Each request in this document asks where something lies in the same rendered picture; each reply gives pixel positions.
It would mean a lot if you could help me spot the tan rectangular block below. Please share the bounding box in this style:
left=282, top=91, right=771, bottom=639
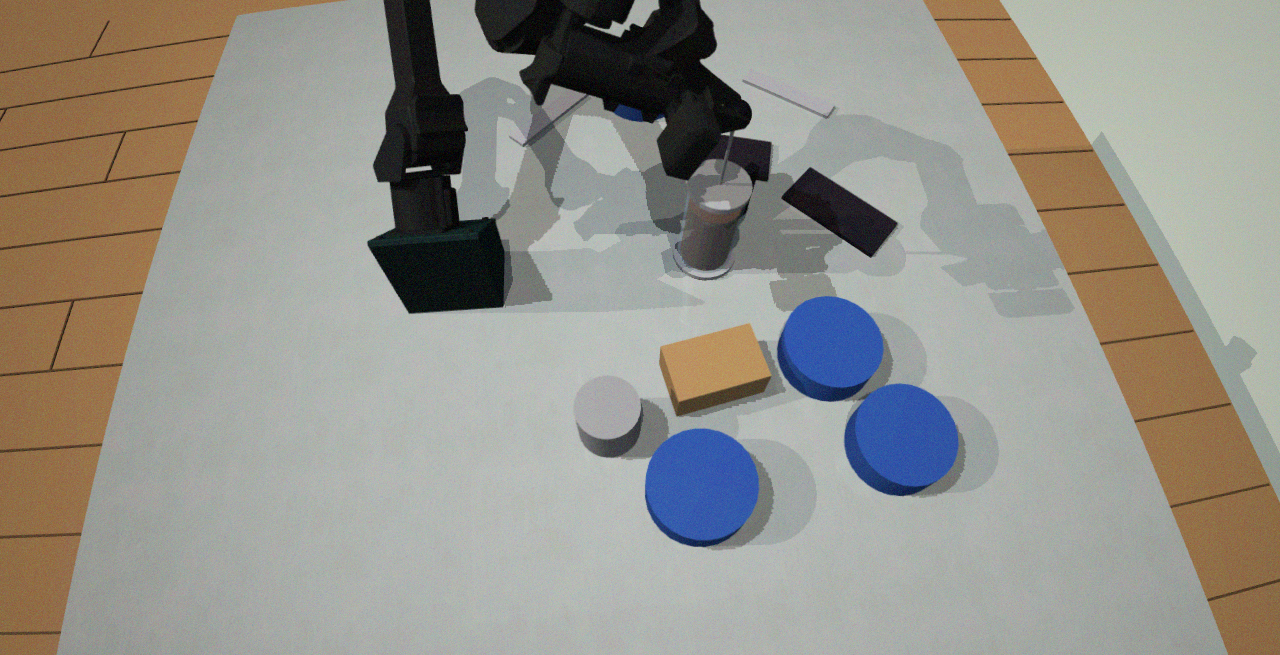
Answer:
left=659, top=322, right=772, bottom=416

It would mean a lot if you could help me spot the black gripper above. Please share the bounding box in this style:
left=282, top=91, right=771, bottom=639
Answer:
left=596, top=29, right=750, bottom=180

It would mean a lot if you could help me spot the blue cylinder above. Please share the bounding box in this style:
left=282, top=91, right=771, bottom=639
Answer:
left=777, top=296, right=884, bottom=402
left=844, top=383, right=959, bottom=496
left=645, top=429, right=759, bottom=548
left=614, top=105, right=666, bottom=122

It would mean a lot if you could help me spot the french press coffee maker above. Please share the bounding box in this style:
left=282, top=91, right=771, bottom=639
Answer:
left=673, top=130, right=760, bottom=280

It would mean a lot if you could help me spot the grey cylinder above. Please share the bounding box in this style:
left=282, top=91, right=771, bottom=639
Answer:
left=573, top=376, right=641, bottom=458

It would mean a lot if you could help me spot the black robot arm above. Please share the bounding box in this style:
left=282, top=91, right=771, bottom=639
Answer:
left=372, top=0, right=717, bottom=237

